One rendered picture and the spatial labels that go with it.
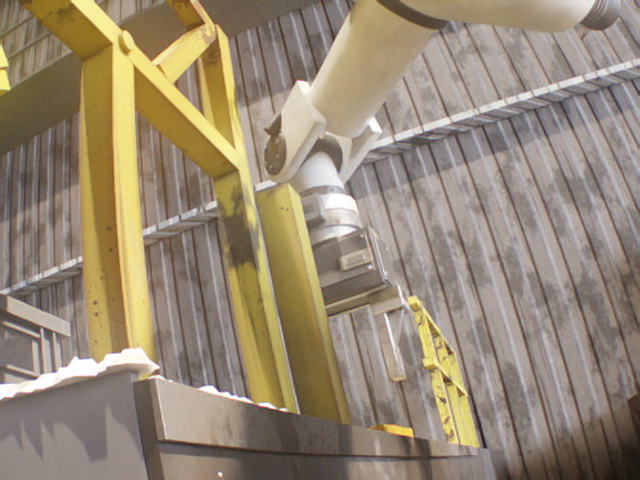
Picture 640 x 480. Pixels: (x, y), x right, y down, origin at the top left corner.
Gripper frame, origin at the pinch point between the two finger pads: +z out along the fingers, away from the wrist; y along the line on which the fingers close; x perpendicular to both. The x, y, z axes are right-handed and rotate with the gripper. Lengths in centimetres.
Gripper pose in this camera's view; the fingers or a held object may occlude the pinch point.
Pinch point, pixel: (360, 373)
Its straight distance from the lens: 134.5
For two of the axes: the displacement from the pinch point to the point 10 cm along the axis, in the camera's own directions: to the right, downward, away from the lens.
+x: 3.3, 3.1, 8.9
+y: 9.2, -3.2, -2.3
